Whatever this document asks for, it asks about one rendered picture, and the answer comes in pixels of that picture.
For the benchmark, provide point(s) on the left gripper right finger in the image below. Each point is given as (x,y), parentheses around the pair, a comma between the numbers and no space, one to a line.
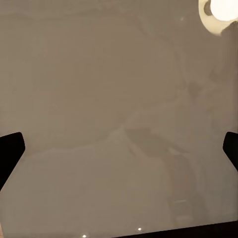
(230,147)

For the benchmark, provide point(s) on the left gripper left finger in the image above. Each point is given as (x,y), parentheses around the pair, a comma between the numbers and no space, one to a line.
(11,149)

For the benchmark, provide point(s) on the coffee table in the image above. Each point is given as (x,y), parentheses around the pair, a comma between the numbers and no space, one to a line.
(124,106)

